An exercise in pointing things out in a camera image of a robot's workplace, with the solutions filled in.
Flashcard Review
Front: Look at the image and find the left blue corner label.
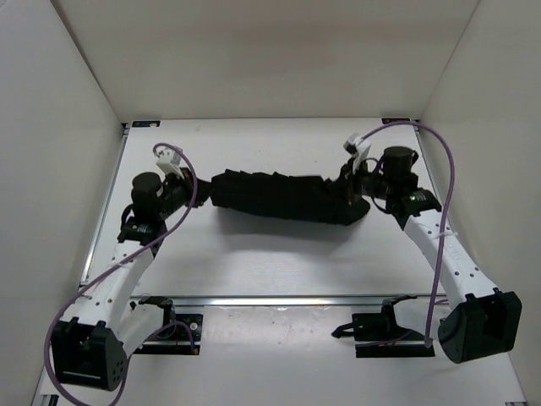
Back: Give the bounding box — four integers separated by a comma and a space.
131, 120, 161, 128

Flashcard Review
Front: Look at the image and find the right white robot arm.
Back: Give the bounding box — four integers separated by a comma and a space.
344, 141, 522, 364

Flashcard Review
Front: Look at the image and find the right blue corner label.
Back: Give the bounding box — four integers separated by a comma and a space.
381, 118, 410, 125

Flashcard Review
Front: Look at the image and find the front aluminium table rail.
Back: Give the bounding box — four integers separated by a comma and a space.
172, 295, 385, 307

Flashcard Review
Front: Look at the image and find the aluminium table rail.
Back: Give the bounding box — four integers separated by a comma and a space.
78, 122, 131, 288
172, 295, 385, 307

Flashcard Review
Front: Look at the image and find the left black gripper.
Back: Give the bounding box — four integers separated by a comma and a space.
159, 163, 220, 214

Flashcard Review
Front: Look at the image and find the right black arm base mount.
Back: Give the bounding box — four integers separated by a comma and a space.
331, 295, 435, 359

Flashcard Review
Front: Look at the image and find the left aluminium table rail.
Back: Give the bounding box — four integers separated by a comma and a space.
78, 122, 131, 288

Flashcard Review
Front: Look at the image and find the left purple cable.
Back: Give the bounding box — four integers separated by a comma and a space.
44, 142, 202, 401

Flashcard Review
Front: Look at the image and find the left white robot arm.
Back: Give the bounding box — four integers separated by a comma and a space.
47, 167, 198, 392

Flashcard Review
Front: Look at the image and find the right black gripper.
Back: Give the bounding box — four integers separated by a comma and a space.
324, 157, 393, 207

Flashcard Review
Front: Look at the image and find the blue corner label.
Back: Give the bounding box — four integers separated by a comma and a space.
381, 118, 410, 125
131, 120, 161, 128

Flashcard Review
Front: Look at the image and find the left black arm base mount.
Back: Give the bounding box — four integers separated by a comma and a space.
130, 296, 204, 356

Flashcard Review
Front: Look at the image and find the black pleated skirt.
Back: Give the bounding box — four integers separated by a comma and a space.
196, 169, 370, 226

